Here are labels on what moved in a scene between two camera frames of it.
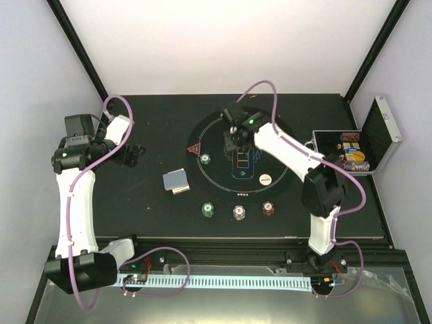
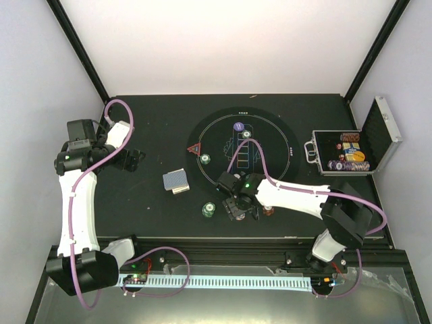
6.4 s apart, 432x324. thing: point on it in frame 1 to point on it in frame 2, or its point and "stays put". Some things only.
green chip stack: [208, 209] stays put
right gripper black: [229, 144] to [233, 210]
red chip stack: [268, 208] stays put
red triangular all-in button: [195, 148] stays put
